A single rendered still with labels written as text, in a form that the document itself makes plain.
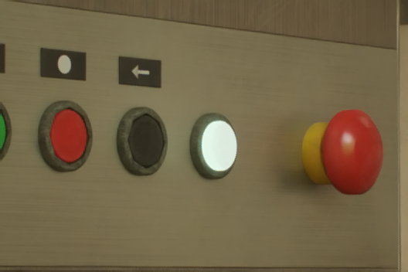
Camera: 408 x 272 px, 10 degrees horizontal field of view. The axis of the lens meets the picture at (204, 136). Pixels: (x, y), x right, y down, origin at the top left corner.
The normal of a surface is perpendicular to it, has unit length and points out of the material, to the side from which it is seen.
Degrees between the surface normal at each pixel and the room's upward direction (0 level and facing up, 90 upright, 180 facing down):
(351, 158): 99
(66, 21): 90
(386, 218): 90
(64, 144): 90
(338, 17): 90
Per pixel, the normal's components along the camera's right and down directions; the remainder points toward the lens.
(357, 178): 0.51, 0.41
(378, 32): 0.76, -0.04
